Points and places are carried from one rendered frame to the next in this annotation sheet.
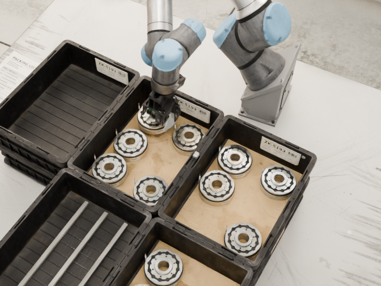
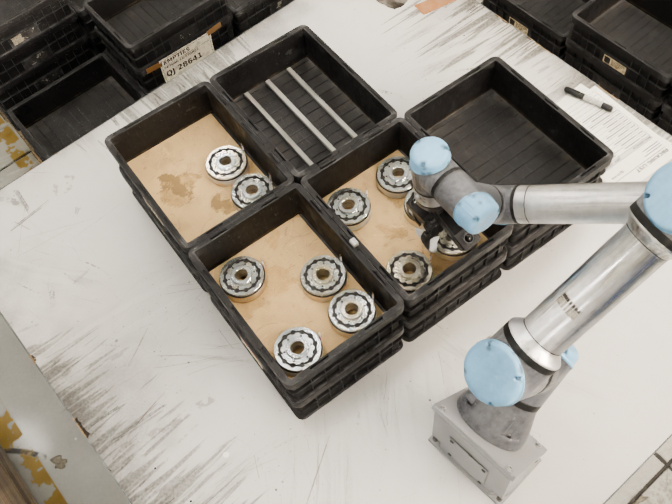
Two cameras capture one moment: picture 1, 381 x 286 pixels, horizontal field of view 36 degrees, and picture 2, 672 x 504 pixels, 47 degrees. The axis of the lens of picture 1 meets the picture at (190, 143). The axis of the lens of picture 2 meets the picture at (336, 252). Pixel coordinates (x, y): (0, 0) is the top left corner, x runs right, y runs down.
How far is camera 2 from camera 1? 1.54 m
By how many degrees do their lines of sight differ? 56
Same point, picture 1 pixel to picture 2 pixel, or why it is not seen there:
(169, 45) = (434, 152)
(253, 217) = (270, 307)
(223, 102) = not seen: hidden behind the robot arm
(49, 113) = (515, 141)
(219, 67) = (576, 410)
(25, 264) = (323, 89)
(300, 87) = not seen: outside the picture
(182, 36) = (455, 182)
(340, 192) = (285, 476)
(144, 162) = (398, 219)
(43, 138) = (477, 128)
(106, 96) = not seen: hidden behind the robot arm
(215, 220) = (286, 266)
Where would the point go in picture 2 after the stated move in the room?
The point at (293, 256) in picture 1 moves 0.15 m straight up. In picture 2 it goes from (231, 370) to (217, 344)
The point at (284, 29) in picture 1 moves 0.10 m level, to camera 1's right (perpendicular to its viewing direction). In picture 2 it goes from (478, 381) to (457, 434)
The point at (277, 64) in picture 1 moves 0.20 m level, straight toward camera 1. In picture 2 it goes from (477, 417) to (390, 361)
